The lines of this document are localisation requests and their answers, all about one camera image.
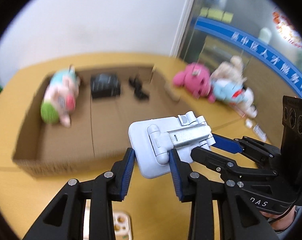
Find blue banner strip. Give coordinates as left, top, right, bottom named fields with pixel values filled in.
left=194, top=17, right=302, bottom=98

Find pig plush toy green hair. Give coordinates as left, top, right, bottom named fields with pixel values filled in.
left=40, top=65, right=80, bottom=128

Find red window decoration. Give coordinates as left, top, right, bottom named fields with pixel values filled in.
left=272, top=10, right=302, bottom=49

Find blue plush toy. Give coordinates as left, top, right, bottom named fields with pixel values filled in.
left=212, top=79, right=245, bottom=105

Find operator hand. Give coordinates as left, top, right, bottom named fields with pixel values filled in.
left=260, top=206, right=296, bottom=231

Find black cable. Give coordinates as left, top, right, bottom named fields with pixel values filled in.
left=265, top=202, right=298, bottom=225

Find brown cardboard box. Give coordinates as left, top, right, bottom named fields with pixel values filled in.
left=12, top=65, right=190, bottom=177

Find black sunglasses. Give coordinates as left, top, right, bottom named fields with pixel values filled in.
left=129, top=76, right=149, bottom=101

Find yellow sticky notes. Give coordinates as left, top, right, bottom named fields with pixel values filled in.
left=199, top=7, right=234, bottom=23

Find black product box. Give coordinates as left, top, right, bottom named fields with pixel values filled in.
left=90, top=73, right=121, bottom=100

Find small white packet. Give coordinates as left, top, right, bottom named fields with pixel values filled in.
left=245, top=119, right=267, bottom=142

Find cream white plush dog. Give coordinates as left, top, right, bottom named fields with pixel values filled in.
left=210, top=55, right=257, bottom=119

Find pink plush toy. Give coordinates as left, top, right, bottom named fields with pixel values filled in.
left=172, top=62, right=216, bottom=103

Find clear beige phone case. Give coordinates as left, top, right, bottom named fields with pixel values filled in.
left=83, top=200, right=133, bottom=240

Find white folding phone stand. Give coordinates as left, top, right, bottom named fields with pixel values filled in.
left=128, top=111, right=215, bottom=179

